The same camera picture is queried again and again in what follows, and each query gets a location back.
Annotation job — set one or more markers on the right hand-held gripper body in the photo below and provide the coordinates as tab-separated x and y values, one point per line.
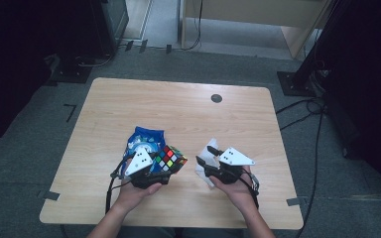
234	158

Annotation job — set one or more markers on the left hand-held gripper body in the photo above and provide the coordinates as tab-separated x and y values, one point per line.
139	163

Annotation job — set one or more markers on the colourful puzzle cube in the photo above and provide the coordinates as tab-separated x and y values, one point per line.
170	158

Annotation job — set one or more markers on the blue wet wipe packet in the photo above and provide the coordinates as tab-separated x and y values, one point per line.
145	137

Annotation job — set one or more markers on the person's left hand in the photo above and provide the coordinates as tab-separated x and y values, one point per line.
135	198

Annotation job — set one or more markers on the person's right hand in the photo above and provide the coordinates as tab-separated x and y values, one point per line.
241	195

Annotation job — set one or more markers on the round black table grommet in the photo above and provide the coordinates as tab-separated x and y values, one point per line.
216	98

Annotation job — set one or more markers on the grey floor tape piece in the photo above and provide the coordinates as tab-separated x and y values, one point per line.
294	201
50	195

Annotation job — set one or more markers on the angled black floor tape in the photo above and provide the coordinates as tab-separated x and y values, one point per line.
71	109

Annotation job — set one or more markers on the short black tape strip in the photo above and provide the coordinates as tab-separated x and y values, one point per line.
168	49
143	46
129	45

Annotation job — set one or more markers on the black stand base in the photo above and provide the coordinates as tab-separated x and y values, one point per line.
71	74

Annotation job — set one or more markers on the dark cabinet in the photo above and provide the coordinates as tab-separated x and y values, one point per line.
112	23

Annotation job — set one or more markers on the light wooden furniture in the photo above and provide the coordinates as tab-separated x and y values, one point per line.
254	13

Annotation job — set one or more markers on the dark curtain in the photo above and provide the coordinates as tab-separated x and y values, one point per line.
10	66
370	82

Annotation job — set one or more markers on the black stand with base plate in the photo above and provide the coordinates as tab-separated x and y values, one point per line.
296	84

